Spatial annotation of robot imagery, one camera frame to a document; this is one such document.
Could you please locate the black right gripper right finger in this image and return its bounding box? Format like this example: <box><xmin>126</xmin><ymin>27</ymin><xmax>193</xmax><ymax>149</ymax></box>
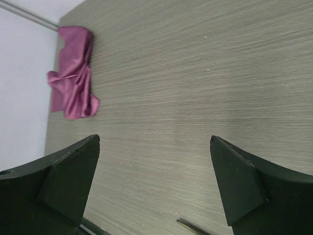
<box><xmin>210</xmin><ymin>136</ymin><xmax>313</xmax><ymax>235</ymax></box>

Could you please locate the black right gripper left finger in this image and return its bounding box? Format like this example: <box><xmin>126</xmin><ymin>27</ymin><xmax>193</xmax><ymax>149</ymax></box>
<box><xmin>0</xmin><ymin>135</ymin><xmax>100</xmax><ymax>235</ymax></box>

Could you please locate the magenta cloth napkin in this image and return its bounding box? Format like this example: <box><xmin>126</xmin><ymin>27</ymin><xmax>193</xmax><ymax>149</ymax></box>
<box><xmin>47</xmin><ymin>26</ymin><xmax>100</xmax><ymax>119</ymax></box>

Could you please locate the dark metal fork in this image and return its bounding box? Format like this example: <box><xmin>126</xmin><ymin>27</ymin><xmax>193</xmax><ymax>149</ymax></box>
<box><xmin>176</xmin><ymin>218</ymin><xmax>211</xmax><ymax>235</ymax></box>

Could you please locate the aluminium frame post left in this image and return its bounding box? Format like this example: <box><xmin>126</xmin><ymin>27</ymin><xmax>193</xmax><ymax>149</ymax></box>
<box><xmin>0</xmin><ymin>0</ymin><xmax>58</xmax><ymax>31</ymax></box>

